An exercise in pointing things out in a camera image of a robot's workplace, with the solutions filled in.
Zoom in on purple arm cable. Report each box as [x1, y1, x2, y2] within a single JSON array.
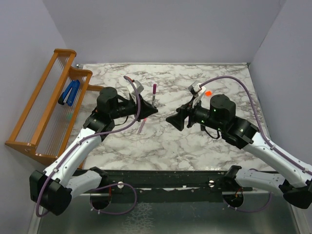
[[35, 75, 142, 217], [201, 76, 312, 213]]

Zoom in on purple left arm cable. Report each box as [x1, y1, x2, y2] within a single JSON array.
[[35, 75, 142, 217]]

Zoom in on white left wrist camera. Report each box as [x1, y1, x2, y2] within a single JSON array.
[[128, 80, 144, 99]]

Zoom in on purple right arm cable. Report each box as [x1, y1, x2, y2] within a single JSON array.
[[201, 76, 312, 213]]

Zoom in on orange wooden rack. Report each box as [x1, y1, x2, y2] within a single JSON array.
[[5, 49, 102, 166]]

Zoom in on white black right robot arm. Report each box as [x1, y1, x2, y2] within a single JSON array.
[[166, 95, 312, 209]]

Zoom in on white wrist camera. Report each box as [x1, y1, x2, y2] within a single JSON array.
[[188, 81, 206, 108], [128, 80, 144, 99]]

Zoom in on pink highlighter pen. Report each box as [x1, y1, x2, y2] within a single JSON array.
[[137, 118, 147, 134]]

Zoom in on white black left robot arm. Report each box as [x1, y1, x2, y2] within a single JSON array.
[[29, 82, 158, 217]]

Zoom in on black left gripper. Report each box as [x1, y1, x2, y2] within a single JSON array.
[[110, 93, 158, 122]]

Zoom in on blue stapler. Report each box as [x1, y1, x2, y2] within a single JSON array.
[[58, 79, 80, 106]]

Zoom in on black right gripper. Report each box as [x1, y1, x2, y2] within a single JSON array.
[[166, 96, 225, 132]]

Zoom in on green object in rack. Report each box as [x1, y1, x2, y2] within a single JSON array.
[[66, 113, 72, 121]]

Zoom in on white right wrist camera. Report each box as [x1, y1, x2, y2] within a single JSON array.
[[188, 81, 206, 108]]

